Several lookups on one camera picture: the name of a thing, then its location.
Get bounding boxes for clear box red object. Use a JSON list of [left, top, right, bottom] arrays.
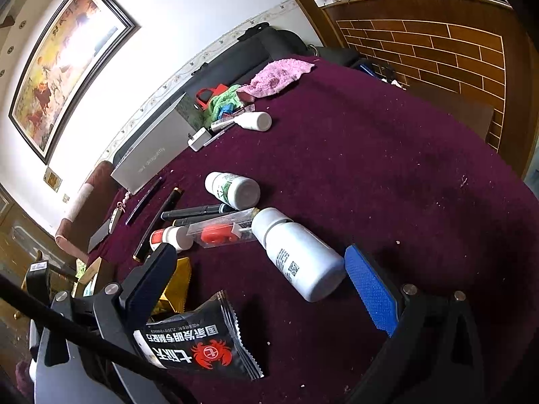
[[186, 207, 259, 248]]

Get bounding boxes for cardboard tray box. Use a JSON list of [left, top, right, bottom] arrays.
[[72, 257, 114, 298]]

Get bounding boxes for yellow snack packet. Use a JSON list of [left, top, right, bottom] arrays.
[[152, 257, 192, 315]]

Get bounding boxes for brown armchair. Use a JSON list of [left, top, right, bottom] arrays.
[[55, 161, 119, 264]]

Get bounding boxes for black phone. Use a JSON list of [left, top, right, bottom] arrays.
[[88, 219, 110, 252]]

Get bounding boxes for black marker yellow caps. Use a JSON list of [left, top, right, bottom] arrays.
[[132, 187, 184, 263]]

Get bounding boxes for white bottle yellow cap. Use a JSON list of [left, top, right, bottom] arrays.
[[251, 208, 346, 303]]

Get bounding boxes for white bottle red label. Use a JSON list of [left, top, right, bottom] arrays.
[[150, 226, 194, 253]]

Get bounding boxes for thin purple marker pen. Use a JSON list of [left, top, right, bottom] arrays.
[[124, 176, 163, 226]]

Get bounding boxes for black marker grey cap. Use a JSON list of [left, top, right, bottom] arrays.
[[161, 203, 235, 221]]

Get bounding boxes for white bottle green label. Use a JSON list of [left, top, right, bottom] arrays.
[[204, 171, 260, 211]]

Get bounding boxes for grey red dragonfly box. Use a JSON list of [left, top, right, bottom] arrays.
[[110, 93, 203, 194]]

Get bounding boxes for white charger adapter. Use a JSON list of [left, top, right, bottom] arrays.
[[187, 127, 212, 152]]

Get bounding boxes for white plain bottle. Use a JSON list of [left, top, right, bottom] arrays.
[[234, 111, 272, 132]]

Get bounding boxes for wooden brick-pattern counter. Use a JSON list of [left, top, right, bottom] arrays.
[[323, 0, 538, 176]]

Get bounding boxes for pink cloth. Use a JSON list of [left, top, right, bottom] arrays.
[[236, 59, 315, 99]]

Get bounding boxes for green cloth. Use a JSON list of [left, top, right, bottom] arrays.
[[204, 85, 244, 126]]

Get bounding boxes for black cable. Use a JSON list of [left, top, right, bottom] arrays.
[[0, 273, 199, 404]]

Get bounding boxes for framed wall painting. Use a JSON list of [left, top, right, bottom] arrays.
[[8, 0, 139, 163]]

